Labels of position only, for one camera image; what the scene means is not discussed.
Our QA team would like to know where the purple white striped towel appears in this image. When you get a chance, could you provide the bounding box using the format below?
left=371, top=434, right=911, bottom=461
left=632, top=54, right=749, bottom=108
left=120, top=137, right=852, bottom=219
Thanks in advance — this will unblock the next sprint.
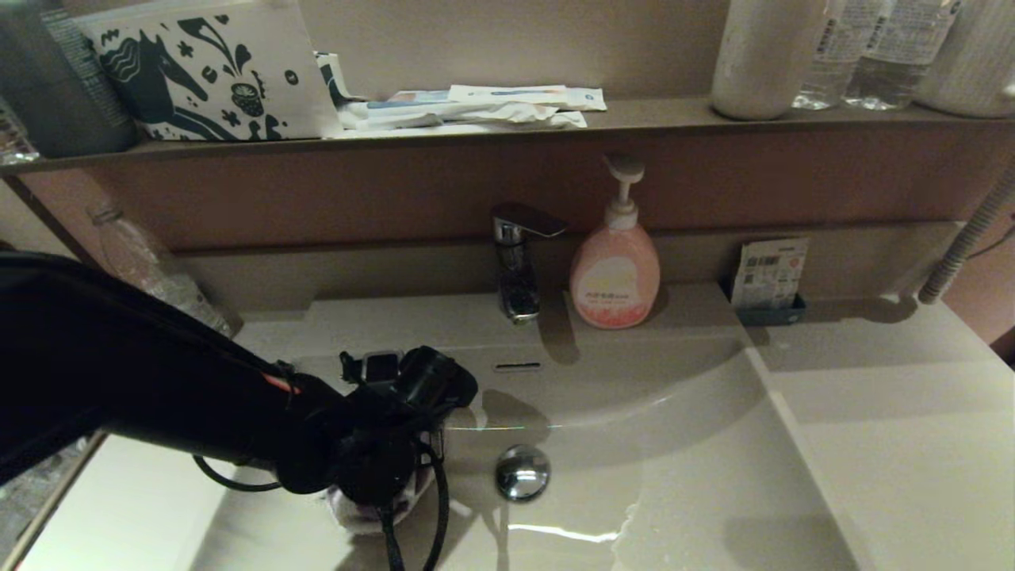
left=325, top=464, right=437, bottom=534

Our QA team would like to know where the chrome sink faucet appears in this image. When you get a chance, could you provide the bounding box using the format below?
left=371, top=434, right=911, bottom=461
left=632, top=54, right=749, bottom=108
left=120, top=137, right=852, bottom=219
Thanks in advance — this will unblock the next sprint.
left=490, top=201, right=569, bottom=324

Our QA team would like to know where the white sink basin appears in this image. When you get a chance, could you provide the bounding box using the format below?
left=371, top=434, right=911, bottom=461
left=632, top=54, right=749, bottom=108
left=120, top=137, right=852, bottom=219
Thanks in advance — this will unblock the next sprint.
left=173, top=293, right=865, bottom=571

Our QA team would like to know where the chrome drain stopper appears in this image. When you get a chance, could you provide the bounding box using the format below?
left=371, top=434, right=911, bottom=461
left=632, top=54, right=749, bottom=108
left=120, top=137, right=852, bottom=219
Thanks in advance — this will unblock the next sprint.
left=496, top=444, right=551, bottom=502

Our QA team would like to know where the pink soap pump bottle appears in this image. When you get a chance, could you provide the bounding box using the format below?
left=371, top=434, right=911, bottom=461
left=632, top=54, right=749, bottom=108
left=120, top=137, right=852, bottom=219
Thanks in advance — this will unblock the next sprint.
left=569, top=154, right=661, bottom=330

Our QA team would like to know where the clear plastic bottle without cap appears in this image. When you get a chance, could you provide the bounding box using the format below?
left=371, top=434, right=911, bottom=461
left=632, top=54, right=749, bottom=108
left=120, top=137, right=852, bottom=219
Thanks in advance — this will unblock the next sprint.
left=89, top=203, right=232, bottom=338

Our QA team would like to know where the blue white toothbrush packet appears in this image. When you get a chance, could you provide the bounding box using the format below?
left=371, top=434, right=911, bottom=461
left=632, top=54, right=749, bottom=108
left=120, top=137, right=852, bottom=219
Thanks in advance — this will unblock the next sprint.
left=369, top=90, right=477, bottom=112

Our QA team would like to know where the crumpled white plastic wrapper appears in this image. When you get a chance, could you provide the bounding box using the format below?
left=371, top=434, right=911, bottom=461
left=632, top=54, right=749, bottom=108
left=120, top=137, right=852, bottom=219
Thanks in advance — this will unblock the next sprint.
left=341, top=102, right=589, bottom=132

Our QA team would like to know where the crumpled clear plastic bag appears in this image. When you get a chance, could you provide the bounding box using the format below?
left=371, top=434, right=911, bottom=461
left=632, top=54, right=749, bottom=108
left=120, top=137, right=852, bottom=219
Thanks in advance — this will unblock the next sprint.
left=0, top=444, right=80, bottom=548

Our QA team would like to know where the white pouch with horse print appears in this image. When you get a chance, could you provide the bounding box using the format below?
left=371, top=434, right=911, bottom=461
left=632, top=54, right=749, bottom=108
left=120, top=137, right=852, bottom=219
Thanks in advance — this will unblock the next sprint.
left=75, top=0, right=343, bottom=142

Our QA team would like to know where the dark blue soap tray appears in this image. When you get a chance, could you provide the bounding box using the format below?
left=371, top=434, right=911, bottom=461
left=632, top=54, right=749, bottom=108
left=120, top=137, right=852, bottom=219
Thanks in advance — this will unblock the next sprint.
left=726, top=278, right=807, bottom=327

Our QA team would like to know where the white printed sachet packet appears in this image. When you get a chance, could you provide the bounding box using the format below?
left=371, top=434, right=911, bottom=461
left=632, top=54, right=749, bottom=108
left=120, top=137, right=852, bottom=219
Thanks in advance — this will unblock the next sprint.
left=730, top=238, right=810, bottom=310

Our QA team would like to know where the dark grey cylindrical can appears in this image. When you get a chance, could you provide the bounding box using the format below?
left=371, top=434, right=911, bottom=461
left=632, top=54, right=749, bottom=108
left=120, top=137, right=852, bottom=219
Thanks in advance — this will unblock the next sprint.
left=0, top=0, right=144, bottom=157

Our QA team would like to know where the white smooth cylindrical container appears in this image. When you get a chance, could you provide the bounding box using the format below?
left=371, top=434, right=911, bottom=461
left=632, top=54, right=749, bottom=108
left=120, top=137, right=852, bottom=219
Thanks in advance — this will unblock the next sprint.
left=710, top=0, right=829, bottom=121

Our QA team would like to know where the clear labelled water bottle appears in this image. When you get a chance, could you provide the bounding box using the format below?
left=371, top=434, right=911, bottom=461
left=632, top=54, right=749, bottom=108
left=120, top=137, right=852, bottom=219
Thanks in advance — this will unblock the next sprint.
left=841, top=0, right=960, bottom=112
left=791, top=0, right=871, bottom=111

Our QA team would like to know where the white ribbed container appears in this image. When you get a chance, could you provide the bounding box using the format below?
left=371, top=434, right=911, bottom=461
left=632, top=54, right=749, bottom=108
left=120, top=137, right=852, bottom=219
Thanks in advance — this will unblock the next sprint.
left=910, top=0, right=1015, bottom=120

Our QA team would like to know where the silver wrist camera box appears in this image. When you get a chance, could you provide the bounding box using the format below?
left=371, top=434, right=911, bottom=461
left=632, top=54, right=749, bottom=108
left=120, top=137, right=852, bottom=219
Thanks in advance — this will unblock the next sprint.
left=361, top=351, right=405, bottom=387

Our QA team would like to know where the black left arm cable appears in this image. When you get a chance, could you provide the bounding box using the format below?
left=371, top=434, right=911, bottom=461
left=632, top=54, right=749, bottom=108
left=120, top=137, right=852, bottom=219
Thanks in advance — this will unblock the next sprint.
left=193, top=440, right=450, bottom=571

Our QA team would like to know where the beige counter side rail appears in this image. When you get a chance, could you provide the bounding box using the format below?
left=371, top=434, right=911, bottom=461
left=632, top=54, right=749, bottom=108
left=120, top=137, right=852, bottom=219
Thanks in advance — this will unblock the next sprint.
left=0, top=432, right=108, bottom=571

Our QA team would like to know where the brown wall shelf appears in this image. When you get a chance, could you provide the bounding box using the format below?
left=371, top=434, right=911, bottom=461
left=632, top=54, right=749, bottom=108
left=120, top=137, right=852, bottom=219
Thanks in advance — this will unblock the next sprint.
left=0, top=97, right=1015, bottom=175

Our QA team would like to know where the grey coiled cord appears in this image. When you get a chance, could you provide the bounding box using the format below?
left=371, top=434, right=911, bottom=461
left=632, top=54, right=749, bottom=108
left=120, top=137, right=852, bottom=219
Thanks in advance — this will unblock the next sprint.
left=917, top=159, right=1015, bottom=305

